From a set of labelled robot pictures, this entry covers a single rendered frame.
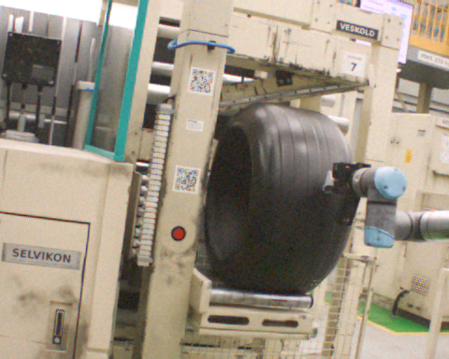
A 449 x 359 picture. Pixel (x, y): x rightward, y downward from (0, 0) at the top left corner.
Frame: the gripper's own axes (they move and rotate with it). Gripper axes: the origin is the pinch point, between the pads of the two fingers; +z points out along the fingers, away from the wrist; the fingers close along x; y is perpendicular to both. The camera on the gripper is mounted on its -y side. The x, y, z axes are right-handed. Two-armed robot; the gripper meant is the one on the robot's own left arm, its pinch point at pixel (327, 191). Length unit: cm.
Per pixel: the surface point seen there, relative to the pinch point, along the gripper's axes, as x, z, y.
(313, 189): 3.8, 1.1, 0.0
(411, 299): -295, 381, -66
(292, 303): -1.9, 17.6, -34.1
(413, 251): -293, 384, -21
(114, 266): 64, -43, -23
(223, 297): 20.4, 17.7, -34.1
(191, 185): 32.9, 22.3, -2.7
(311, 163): 4.8, 2.8, 7.3
